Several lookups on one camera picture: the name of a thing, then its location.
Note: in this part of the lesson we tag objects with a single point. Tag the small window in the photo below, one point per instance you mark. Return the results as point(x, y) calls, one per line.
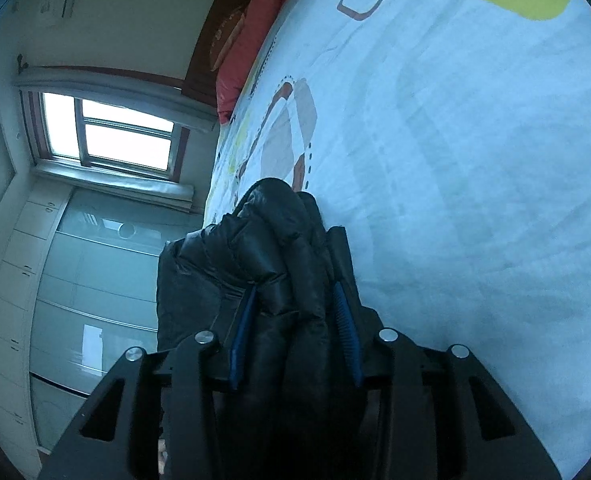
point(120, 135)

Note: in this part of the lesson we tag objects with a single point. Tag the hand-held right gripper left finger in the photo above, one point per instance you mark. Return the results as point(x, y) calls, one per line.
point(240, 345)

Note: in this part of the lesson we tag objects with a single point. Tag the wooden headboard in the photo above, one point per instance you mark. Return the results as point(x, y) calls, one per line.
point(205, 60)

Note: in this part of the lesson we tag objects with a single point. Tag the glass door wardrobe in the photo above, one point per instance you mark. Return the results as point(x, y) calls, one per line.
point(75, 285)

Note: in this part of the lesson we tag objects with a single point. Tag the pink pillow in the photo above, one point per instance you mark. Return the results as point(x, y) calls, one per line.
point(248, 50)

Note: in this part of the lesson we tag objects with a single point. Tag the patterned bed sheet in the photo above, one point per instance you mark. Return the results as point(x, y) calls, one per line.
point(450, 160)

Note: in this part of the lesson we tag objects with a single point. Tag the pale curtain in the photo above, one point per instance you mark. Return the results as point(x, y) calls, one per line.
point(125, 187)
point(125, 95)

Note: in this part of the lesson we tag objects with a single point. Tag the orange printed cushion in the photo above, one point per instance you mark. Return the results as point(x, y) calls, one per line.
point(225, 35)

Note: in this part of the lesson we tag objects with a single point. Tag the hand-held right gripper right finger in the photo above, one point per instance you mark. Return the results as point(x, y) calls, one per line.
point(348, 345)

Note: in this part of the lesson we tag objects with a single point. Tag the black puffer jacket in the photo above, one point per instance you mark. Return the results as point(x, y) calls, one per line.
point(270, 260)

